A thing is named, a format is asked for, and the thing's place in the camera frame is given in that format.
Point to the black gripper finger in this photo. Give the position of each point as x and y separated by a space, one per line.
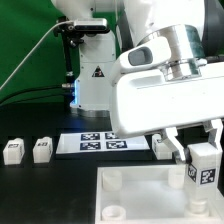
214 128
169 138

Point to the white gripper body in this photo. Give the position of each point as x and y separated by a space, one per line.
142 101

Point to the white square tabletop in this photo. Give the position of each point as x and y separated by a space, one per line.
155 194

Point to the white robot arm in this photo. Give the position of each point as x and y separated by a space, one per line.
166 79

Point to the white board with tags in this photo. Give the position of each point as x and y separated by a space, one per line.
86 142

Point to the silver camera on mount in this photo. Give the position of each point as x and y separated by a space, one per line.
91 25

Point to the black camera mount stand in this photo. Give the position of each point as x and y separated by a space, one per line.
71 39

